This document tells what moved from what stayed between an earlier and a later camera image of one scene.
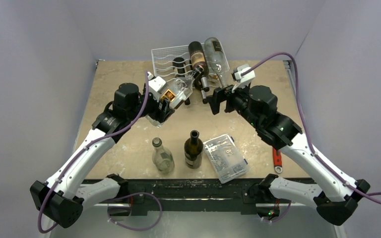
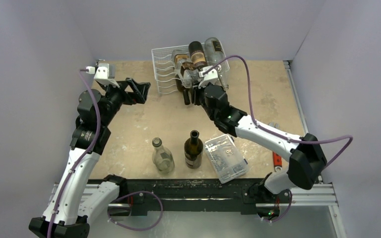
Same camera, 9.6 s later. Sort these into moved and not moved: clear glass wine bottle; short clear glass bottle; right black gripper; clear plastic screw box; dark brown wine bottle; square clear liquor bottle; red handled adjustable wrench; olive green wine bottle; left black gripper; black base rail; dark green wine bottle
Moved: square clear liquor bottle; dark green wine bottle; right black gripper; left black gripper
Not moved: dark brown wine bottle; olive green wine bottle; short clear glass bottle; red handled adjustable wrench; clear glass wine bottle; black base rail; clear plastic screw box
